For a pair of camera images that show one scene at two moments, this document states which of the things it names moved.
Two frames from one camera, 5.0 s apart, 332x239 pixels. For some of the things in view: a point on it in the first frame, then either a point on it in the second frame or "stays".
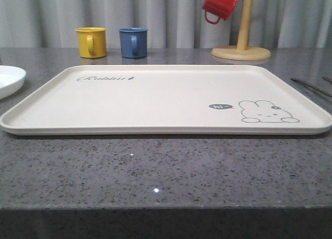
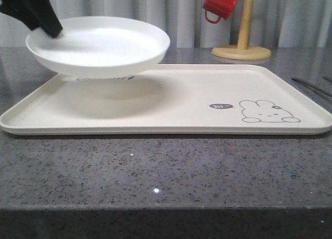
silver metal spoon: [327, 79] stays
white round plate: [12, 80] to [101, 46]
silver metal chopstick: [311, 87] stays
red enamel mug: [221, 2] stays
